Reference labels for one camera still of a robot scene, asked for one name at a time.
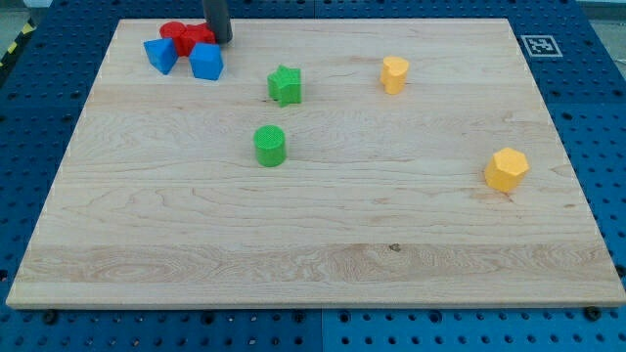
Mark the yellow hexagon block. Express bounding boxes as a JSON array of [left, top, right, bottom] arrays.
[[483, 148, 530, 193]]

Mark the yellow black hazard tape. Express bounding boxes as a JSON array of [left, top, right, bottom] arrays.
[[1, 19, 37, 70]]

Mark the green star block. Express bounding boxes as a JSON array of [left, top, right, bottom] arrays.
[[267, 65, 301, 108]]

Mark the red star block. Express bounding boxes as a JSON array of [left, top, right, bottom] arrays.
[[178, 23, 216, 57]]

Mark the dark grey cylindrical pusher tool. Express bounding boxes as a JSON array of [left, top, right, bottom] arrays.
[[201, 0, 233, 45]]

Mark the red cylinder block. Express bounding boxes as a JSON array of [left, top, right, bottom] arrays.
[[159, 22, 187, 57]]

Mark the white fiducial marker tag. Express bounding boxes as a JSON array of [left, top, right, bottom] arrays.
[[521, 34, 562, 58]]

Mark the blue triangular prism block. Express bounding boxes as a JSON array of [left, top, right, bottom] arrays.
[[143, 38, 179, 75]]

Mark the blue cube block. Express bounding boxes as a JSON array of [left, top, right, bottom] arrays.
[[189, 43, 224, 80]]

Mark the yellow heart block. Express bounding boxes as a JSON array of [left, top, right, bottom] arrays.
[[380, 56, 410, 95]]

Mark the light wooden board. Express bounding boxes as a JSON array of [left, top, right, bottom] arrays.
[[7, 19, 625, 310]]

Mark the green cylinder block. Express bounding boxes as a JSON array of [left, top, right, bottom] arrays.
[[253, 125, 287, 167]]

